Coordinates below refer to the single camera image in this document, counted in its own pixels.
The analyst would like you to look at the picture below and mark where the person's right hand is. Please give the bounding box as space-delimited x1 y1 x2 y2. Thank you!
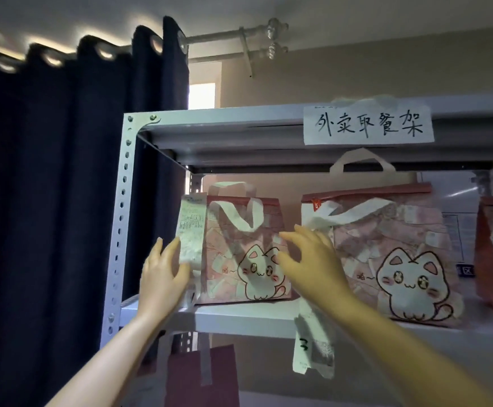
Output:
276 224 355 314

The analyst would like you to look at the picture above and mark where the person's left hand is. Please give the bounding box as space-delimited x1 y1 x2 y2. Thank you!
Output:
138 237 192 324

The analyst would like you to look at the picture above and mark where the person's left forearm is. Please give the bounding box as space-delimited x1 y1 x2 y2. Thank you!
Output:
45 309 181 407

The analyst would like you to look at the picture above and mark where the person's right forearm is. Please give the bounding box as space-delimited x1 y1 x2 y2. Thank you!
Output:
333 292 493 407

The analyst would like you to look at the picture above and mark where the long white receipt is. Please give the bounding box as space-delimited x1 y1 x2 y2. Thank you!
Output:
179 196 207 267

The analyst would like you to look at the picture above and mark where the small pink cat tote bag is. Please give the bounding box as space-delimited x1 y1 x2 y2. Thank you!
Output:
181 182 293 305

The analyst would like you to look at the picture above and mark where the white metal shelf rack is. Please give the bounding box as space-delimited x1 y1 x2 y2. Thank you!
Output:
100 107 493 407

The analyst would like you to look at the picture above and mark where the hanging white paper tag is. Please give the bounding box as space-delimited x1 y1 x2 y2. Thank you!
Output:
292 297 335 378

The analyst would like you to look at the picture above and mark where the dark blue curtain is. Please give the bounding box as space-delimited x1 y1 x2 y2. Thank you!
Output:
0 16 190 407

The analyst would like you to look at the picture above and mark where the large pink cat tote bag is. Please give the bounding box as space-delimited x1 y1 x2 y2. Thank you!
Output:
300 148 466 328

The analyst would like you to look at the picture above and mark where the dark red bag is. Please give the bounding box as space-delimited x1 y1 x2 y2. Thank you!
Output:
164 332 241 407

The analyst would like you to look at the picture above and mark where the handwritten white paper sign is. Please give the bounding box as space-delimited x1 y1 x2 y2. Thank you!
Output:
303 97 436 146

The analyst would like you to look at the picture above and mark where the bright window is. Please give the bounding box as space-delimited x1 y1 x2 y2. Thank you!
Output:
189 82 217 110

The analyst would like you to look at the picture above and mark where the silver curtain rod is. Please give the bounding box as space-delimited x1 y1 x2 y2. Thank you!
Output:
185 19 290 44
189 43 290 64

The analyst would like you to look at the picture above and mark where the silver curtain rod bracket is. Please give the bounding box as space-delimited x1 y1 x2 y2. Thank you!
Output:
238 26 256 79

